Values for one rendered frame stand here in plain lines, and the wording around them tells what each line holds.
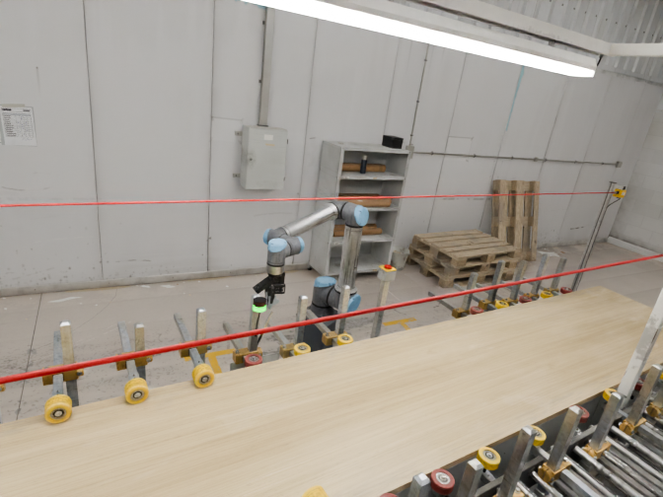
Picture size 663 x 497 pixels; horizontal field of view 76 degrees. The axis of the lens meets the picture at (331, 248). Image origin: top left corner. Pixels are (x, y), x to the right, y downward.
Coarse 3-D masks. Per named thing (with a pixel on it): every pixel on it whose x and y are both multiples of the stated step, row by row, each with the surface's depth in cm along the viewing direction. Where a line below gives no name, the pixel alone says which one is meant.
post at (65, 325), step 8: (64, 320) 158; (64, 328) 157; (64, 336) 158; (64, 344) 159; (72, 344) 161; (64, 352) 160; (72, 352) 162; (64, 360) 162; (72, 360) 163; (72, 384) 166; (72, 392) 168; (72, 400) 169
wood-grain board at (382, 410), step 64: (448, 320) 253; (512, 320) 263; (576, 320) 275; (640, 320) 287; (192, 384) 175; (256, 384) 179; (320, 384) 185; (384, 384) 190; (448, 384) 196; (512, 384) 202; (576, 384) 209; (0, 448) 136; (64, 448) 139; (128, 448) 142; (192, 448) 145; (256, 448) 148; (320, 448) 152; (384, 448) 156; (448, 448) 160
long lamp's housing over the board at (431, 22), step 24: (312, 0) 123; (336, 0) 126; (360, 0) 130; (384, 0) 136; (408, 24) 141; (432, 24) 146; (456, 24) 152; (504, 48) 167; (528, 48) 173; (552, 48) 182
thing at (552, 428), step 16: (592, 400) 217; (560, 416) 203; (592, 416) 226; (544, 432) 199; (496, 448) 179; (512, 448) 187; (544, 448) 207; (464, 464) 169; (480, 480) 183; (400, 496) 152; (432, 496) 165
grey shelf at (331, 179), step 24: (336, 144) 446; (360, 144) 473; (336, 168) 442; (336, 192) 448; (360, 192) 514; (384, 192) 522; (384, 216) 525; (312, 240) 504; (336, 240) 478; (384, 240) 503; (312, 264) 508; (336, 264) 510; (360, 264) 520; (384, 264) 529
